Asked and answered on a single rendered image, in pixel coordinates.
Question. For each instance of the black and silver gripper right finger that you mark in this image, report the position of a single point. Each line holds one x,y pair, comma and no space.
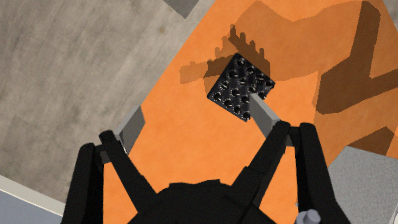
316,199

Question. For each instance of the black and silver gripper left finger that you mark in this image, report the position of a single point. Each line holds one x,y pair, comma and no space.
84,204

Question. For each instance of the black knob box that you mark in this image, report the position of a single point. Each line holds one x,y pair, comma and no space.
229,86

